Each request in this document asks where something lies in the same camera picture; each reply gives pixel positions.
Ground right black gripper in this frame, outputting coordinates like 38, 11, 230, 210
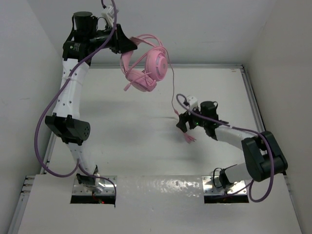
176, 104, 207, 133

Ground pink headphones with cable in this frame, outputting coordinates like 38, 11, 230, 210
119, 34, 197, 145

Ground aluminium table frame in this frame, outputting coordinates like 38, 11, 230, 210
7, 63, 288, 234

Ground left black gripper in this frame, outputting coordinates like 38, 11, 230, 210
87, 23, 136, 54

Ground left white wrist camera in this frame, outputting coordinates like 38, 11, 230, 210
101, 5, 118, 28

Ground white front cover board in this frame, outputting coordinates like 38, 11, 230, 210
19, 175, 301, 234

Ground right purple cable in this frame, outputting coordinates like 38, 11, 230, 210
175, 94, 275, 203

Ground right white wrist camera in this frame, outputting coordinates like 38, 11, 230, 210
183, 96, 198, 111

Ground metal base plate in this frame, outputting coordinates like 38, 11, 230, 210
72, 177, 115, 195
202, 175, 247, 196

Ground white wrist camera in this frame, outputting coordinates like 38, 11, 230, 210
183, 96, 198, 111
101, 5, 118, 28

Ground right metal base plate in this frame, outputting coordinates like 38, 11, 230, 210
202, 175, 247, 196

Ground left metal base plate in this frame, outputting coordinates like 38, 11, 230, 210
72, 177, 115, 195

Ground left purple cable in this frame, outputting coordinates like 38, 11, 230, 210
34, 0, 117, 193

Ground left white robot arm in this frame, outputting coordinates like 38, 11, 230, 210
45, 11, 137, 175

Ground purple cable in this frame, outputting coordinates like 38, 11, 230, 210
175, 94, 275, 203
34, 0, 117, 193

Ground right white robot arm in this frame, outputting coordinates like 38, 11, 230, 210
176, 96, 288, 189

